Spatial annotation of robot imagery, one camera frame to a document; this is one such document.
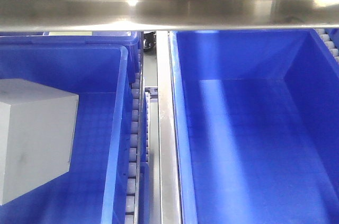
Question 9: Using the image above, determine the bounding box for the gray square base block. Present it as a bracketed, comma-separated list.
[1, 78, 79, 205]

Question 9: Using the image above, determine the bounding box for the large blue bin right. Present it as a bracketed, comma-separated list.
[169, 30, 338, 223]

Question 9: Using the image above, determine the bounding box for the blue bin under block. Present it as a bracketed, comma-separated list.
[1, 44, 132, 223]

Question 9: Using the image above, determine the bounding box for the white roller track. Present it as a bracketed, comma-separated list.
[124, 53, 144, 223]

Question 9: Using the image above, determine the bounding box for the steel shelf beam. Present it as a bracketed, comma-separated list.
[1, 0, 338, 32]

